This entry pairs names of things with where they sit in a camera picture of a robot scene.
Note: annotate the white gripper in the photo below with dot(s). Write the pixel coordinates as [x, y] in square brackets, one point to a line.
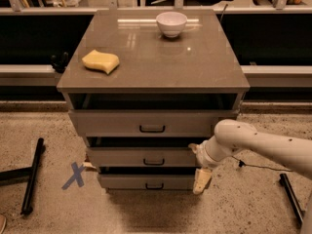
[203, 157]

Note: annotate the blue tape cross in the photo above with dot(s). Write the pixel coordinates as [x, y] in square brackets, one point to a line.
[76, 176]

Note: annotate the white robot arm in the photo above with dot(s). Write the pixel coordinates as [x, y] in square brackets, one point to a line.
[252, 181]

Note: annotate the grey bottom drawer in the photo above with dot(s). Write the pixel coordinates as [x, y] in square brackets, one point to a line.
[147, 182]

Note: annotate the yellow sponge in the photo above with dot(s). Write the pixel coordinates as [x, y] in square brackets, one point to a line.
[100, 61]

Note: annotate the black stand leg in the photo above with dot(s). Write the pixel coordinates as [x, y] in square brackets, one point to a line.
[30, 173]
[298, 212]

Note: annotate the grey top drawer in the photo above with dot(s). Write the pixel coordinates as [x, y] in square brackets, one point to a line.
[147, 123]

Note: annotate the black stand leg right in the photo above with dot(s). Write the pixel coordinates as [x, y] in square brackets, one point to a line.
[298, 212]

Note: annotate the grey drawer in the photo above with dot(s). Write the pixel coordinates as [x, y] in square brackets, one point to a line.
[142, 157]
[147, 123]
[147, 182]

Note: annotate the black clamp on rail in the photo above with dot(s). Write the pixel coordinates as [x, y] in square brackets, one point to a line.
[59, 64]

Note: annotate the white bowl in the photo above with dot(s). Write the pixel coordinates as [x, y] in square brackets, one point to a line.
[171, 24]

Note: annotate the black stand leg left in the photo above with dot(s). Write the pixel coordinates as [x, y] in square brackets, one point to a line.
[30, 173]

